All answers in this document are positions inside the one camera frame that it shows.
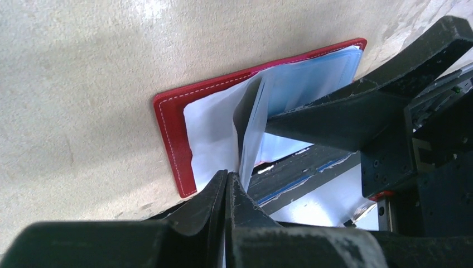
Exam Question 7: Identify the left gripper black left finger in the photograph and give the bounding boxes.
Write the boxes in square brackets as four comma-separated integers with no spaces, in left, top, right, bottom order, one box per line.
[147,170,228,267]

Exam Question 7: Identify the red card holder wallet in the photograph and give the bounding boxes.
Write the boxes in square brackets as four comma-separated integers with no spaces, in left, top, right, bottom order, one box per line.
[152,38,367,198]

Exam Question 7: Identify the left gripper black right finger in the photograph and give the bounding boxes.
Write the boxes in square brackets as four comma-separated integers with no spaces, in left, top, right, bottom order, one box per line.
[225,172,281,267]

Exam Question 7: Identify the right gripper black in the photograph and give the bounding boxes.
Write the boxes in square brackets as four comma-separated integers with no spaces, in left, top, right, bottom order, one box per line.
[266,16,472,237]

